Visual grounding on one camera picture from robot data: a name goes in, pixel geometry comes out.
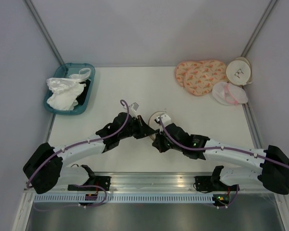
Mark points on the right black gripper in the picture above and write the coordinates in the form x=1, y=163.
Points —
x=158, y=143

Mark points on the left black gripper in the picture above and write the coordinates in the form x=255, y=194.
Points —
x=144, y=130

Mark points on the round mesh laundry bag glasses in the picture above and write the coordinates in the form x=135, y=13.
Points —
x=151, y=122

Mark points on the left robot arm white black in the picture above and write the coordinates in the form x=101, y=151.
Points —
x=47, y=167

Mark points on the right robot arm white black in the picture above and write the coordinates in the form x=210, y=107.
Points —
x=267, y=167

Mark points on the floral heart laundry bag back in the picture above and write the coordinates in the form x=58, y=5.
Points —
x=182, y=68

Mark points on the floral heart laundry bag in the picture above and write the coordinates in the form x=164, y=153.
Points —
x=182, y=68
x=200, y=79

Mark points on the floral heart laundry bag front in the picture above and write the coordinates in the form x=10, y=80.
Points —
x=200, y=79

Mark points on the white mesh bag pink trim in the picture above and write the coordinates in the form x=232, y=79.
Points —
x=229, y=94

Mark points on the white bra in basket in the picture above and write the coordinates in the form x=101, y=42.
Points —
x=66, y=89

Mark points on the round mesh bag at corner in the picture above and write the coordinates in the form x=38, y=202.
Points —
x=239, y=72

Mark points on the black garment in basket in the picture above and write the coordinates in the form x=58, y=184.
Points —
x=81, y=99

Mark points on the teal plastic basket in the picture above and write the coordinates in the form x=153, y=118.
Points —
x=62, y=71

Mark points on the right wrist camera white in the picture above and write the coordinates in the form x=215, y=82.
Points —
x=164, y=119

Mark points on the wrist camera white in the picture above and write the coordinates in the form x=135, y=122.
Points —
x=164, y=119
x=133, y=109

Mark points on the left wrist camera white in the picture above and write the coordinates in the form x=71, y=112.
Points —
x=133, y=109

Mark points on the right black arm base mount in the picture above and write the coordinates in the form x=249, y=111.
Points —
x=203, y=184

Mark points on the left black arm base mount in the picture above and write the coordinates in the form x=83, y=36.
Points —
x=93, y=184

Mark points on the aluminium rail front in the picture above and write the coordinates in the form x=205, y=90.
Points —
x=143, y=181

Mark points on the white slotted cable duct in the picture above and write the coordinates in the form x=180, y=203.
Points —
x=126, y=198

